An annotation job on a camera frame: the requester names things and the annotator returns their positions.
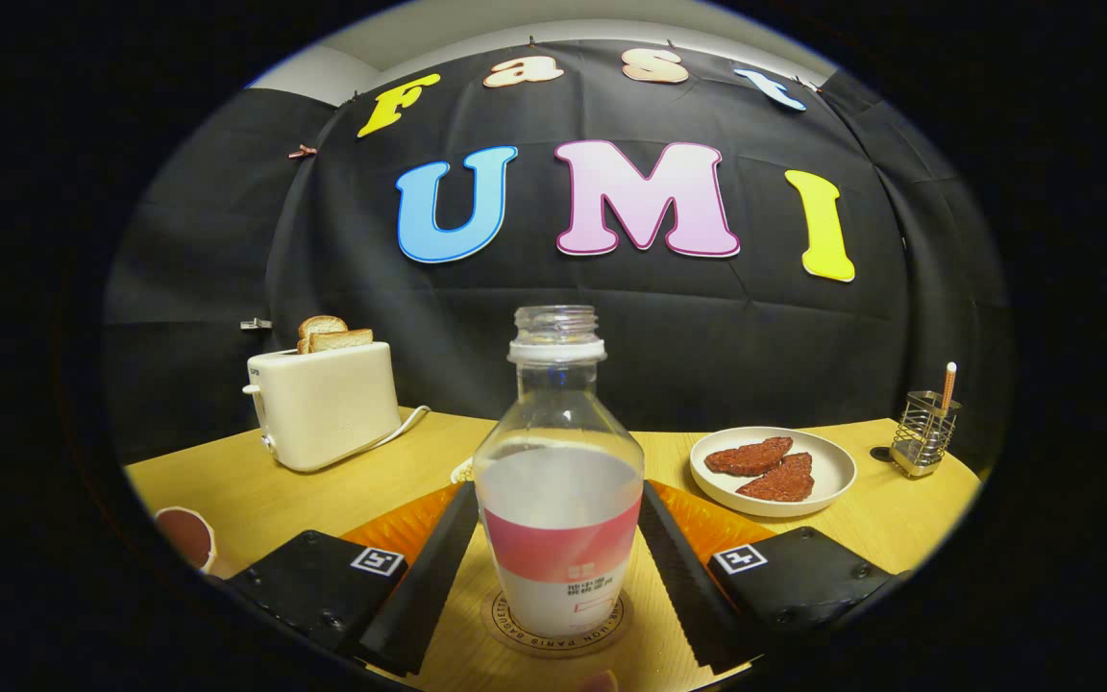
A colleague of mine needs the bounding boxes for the white toaster cable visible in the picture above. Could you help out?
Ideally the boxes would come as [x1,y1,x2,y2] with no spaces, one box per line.
[361,405,431,453]

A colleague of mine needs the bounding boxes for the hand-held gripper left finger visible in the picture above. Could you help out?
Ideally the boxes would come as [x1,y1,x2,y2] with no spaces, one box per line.
[219,481,480,679]

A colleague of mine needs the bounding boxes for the round wooden coaster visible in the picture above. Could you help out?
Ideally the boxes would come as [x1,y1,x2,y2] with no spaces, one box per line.
[480,586,633,660]

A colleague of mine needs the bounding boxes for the reddish brown meat patty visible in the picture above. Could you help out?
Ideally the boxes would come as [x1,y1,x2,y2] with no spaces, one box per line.
[704,436,794,478]
[736,452,815,504]

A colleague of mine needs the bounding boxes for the metal wire holder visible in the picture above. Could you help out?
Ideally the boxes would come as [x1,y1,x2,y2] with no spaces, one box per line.
[890,390,963,479]

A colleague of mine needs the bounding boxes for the cream toaster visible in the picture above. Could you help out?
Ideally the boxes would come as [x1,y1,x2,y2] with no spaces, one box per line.
[242,341,403,473]

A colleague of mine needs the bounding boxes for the wooden table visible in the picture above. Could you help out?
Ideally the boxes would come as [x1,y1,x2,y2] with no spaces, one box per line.
[123,408,984,692]

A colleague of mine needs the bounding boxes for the cream cup wooden handle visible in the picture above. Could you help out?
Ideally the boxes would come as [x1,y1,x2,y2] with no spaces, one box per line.
[154,506,218,575]

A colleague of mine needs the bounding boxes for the clear juice bottle red label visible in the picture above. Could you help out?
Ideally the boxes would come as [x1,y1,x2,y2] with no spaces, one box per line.
[472,305,646,638]

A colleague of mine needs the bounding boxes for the white round plate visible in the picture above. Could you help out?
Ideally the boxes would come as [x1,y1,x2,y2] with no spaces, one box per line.
[689,426,858,519]

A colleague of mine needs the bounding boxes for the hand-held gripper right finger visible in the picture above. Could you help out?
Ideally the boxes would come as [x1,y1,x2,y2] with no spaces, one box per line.
[637,481,912,674]

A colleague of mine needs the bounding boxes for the toast slice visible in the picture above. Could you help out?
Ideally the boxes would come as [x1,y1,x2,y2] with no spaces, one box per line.
[297,315,349,355]
[306,329,374,355]

